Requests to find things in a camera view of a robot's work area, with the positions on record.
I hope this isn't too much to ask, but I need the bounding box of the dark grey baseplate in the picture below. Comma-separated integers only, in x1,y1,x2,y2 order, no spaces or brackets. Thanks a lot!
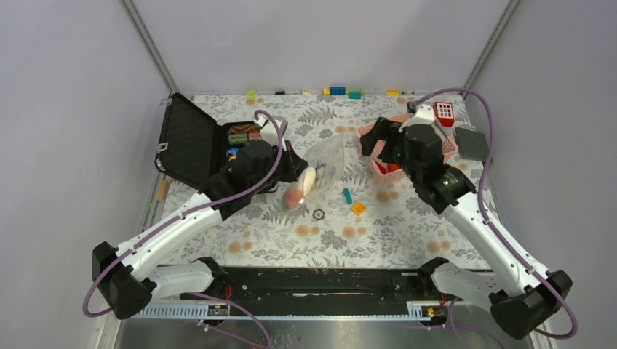
454,127,490,164

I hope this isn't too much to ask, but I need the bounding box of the orange square brick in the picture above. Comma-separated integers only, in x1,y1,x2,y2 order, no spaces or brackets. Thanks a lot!
351,202,366,216

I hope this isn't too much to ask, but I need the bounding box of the white radish toy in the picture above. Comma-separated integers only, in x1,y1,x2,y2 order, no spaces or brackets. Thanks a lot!
299,167,317,197

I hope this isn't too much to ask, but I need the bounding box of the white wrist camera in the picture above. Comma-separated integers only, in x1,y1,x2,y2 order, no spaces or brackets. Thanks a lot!
253,115,288,151
399,104,436,133

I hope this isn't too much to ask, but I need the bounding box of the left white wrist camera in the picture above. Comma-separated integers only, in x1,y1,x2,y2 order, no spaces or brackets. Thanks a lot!
253,115,288,151

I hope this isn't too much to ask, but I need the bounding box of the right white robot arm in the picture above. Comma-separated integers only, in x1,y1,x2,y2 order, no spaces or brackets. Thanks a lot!
359,117,573,340

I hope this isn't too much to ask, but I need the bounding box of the clear zip top bag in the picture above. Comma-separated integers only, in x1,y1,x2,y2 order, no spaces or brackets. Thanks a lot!
281,135,345,211

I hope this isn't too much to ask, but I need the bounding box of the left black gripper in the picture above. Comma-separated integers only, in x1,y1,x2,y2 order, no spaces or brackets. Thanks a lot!
250,140,309,194

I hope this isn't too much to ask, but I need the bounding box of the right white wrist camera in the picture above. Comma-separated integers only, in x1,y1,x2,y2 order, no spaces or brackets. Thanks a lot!
399,104,436,133

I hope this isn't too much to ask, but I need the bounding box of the black open case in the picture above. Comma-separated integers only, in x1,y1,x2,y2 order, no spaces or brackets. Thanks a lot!
155,92,271,199

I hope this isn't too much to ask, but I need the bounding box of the green teal brick at wall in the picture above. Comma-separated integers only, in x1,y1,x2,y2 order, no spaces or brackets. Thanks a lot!
346,89,364,100

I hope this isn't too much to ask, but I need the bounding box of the teal small brick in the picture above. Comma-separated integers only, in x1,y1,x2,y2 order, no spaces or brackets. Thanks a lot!
343,188,353,204

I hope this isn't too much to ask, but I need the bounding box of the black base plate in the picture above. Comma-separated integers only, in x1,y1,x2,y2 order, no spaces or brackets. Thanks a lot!
204,267,453,317

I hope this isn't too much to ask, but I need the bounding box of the peach toy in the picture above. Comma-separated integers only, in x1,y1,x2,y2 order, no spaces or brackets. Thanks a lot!
282,188,304,210

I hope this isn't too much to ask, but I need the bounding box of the red grid block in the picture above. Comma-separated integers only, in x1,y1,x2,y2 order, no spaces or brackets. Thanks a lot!
433,101,455,127

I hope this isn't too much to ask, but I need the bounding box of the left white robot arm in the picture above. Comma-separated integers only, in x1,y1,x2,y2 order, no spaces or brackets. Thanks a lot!
92,140,309,319

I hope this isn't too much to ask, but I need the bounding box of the blue brick at wall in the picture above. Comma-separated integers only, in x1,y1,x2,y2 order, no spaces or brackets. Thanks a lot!
328,86,346,96

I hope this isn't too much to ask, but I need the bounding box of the black ring washer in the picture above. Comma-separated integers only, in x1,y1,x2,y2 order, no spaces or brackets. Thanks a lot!
313,209,325,221

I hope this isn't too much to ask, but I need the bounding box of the wooden block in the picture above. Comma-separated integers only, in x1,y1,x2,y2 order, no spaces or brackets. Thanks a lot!
154,180,170,202

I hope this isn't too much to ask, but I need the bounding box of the red chili toy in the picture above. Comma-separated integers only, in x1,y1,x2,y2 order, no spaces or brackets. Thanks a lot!
375,161,400,174

